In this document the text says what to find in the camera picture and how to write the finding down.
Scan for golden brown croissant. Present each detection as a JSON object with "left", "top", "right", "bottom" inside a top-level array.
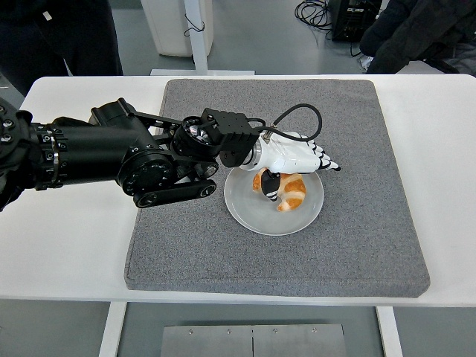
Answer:
[{"left": 251, "top": 171, "right": 307, "bottom": 213}]

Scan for black padded jacket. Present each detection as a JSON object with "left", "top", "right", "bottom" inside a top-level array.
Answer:
[{"left": 359, "top": 0, "right": 476, "bottom": 75}]

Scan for black equipment box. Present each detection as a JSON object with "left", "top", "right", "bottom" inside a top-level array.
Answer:
[{"left": 329, "top": 0, "right": 384, "bottom": 42}]

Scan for grey metal plate with screws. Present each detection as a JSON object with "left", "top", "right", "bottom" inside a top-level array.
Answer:
[{"left": 160, "top": 324, "right": 349, "bottom": 357}]

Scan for person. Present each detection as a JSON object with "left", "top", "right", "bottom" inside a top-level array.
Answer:
[{"left": 0, "top": 0, "right": 124, "bottom": 100}]

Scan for grey felt mat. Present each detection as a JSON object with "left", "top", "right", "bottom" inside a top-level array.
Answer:
[{"left": 123, "top": 78, "right": 431, "bottom": 299}]

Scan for pale grey round plate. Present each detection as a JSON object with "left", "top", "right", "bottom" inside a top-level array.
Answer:
[{"left": 224, "top": 165, "right": 324, "bottom": 237}]

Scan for white table leg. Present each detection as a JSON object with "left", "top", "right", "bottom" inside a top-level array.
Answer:
[
  {"left": 376, "top": 306, "right": 405, "bottom": 357},
  {"left": 98, "top": 301, "right": 128, "bottom": 357}
]

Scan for white and black hand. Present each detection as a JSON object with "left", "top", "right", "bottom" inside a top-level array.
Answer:
[{"left": 254, "top": 131, "right": 342, "bottom": 202}]

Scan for black floor cables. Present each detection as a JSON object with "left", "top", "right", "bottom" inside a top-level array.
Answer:
[{"left": 295, "top": 0, "right": 335, "bottom": 42}]

